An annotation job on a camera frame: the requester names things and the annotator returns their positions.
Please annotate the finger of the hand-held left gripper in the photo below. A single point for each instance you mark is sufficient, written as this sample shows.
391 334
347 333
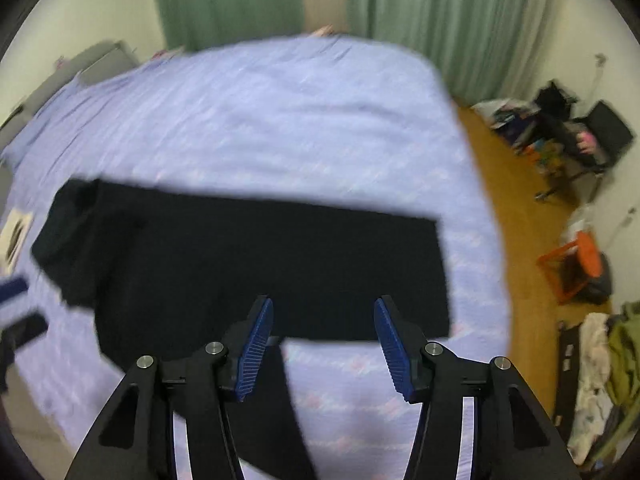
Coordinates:
11 291
25 330

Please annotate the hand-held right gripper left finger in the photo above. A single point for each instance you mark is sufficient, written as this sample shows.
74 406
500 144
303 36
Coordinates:
255 345

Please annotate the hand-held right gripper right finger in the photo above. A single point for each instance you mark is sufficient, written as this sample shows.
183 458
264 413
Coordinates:
392 350

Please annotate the black pants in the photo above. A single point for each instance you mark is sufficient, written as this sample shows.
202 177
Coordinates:
225 260

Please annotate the white cloth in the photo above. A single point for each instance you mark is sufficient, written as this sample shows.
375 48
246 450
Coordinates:
592 385

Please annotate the bed with purple sheet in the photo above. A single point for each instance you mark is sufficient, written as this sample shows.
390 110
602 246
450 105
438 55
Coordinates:
275 125

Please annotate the grey bed headboard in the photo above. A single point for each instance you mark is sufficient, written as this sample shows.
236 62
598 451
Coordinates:
95 62

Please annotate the pile of assorted clutter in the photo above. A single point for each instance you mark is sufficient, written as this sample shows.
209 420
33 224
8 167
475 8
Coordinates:
505 117

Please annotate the black chair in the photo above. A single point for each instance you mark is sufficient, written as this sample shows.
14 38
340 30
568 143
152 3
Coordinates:
607 127
552 97

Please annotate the green curtain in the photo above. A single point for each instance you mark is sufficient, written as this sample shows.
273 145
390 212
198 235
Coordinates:
450 15
225 0

